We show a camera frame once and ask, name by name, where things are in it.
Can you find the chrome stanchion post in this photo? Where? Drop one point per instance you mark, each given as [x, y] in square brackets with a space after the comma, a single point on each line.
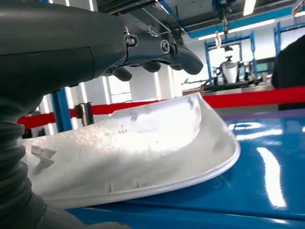
[84, 113]

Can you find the red barrier belt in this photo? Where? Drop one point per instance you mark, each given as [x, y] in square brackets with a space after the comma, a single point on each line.
[238, 99]
[43, 120]

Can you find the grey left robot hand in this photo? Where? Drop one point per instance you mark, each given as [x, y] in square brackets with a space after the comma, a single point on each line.
[47, 41]

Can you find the blue metal shelf rack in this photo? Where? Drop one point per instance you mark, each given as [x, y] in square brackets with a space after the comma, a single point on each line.
[262, 189]

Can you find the white humanoid robot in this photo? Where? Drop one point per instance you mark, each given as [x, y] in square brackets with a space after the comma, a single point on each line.
[229, 71]

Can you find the ceiling light panel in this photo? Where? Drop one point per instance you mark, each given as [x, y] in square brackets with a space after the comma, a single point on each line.
[248, 7]

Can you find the wooden table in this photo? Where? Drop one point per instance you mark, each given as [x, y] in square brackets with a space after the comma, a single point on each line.
[238, 89]

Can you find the blue gantry frame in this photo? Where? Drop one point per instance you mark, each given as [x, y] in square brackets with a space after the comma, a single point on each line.
[277, 38]
[251, 47]

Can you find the person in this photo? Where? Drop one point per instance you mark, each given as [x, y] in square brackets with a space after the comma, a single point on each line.
[291, 69]

